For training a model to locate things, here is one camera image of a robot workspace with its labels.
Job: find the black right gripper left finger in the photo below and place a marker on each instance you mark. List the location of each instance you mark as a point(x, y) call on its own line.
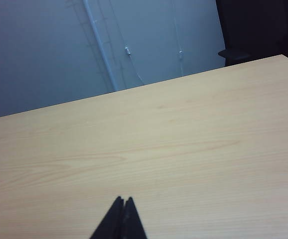
point(110, 224)

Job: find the black office chair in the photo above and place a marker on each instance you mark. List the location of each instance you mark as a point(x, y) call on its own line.
point(256, 27)

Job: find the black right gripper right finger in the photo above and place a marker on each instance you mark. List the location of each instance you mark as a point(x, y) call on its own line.
point(132, 224)

